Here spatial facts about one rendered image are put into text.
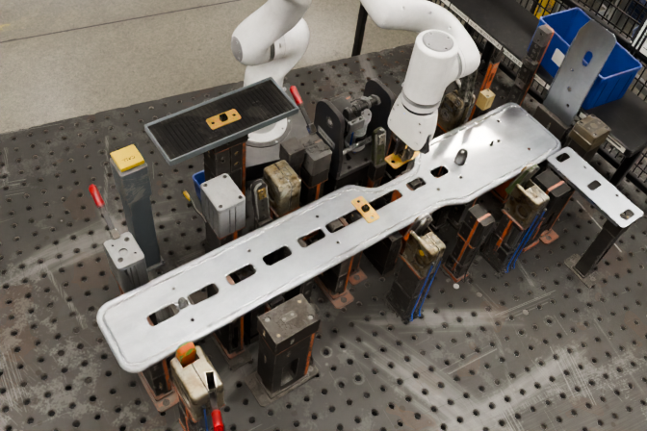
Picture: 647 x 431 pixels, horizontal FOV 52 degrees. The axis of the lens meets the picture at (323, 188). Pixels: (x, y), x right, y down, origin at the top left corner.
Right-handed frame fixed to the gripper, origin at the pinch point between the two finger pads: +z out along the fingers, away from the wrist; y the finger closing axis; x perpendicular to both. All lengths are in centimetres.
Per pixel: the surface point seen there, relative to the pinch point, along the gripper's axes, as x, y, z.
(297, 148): -9.1, -25.6, 18.0
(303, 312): -34.5, 9.7, 24.8
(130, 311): -65, -15, 28
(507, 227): 35, 18, 39
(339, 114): 1.6, -23.2, 9.2
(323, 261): -20.9, 0.6, 27.7
